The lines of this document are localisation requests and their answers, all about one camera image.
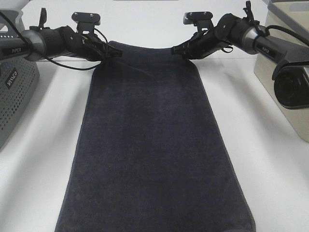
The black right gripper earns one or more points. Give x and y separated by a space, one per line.
206 42

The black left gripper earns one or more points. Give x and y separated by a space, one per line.
89 47

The dark navy towel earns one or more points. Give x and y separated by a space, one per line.
150 156

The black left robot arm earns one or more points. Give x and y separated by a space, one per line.
53 43

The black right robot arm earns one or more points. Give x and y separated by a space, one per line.
249 36

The grey perforated plastic basket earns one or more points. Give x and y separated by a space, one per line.
18 76

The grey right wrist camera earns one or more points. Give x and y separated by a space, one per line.
201 20

